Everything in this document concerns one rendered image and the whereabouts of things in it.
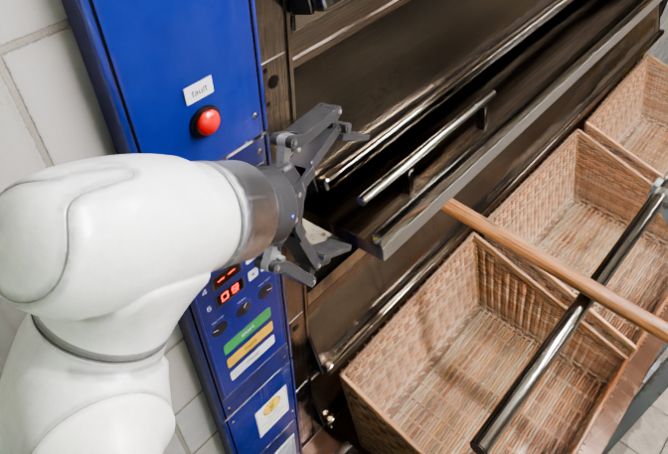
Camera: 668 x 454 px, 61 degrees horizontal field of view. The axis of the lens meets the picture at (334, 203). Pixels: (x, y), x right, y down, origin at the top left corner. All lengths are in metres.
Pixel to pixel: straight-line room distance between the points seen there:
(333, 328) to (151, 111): 0.75
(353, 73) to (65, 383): 0.54
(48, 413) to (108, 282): 0.12
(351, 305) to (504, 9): 0.63
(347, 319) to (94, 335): 0.84
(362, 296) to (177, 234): 0.86
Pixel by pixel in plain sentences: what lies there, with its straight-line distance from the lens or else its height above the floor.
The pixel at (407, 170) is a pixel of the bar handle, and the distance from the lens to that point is 0.81.
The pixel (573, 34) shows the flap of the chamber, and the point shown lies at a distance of 1.30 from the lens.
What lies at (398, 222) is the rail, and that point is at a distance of 0.77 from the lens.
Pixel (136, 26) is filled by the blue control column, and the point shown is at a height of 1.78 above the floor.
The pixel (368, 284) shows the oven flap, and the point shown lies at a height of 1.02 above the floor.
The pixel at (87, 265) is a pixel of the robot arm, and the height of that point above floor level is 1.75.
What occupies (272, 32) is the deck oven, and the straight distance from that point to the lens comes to 0.64.
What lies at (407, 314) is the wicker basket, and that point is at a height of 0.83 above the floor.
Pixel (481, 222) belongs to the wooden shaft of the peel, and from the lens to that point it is 1.10.
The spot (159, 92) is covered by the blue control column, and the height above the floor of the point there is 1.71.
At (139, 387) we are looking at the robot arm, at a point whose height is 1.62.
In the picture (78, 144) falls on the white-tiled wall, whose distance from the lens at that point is 0.54.
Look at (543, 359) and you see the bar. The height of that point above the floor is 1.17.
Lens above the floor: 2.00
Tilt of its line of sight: 46 degrees down
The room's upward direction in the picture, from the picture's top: straight up
